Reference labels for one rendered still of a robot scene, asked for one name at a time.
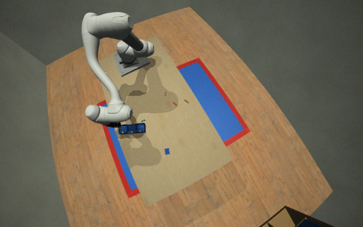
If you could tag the blue three-compartment bin rack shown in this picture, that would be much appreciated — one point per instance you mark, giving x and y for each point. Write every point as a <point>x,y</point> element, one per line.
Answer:
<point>132,128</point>

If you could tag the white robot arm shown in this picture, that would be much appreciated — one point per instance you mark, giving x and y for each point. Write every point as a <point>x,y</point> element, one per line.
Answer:
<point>119,26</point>

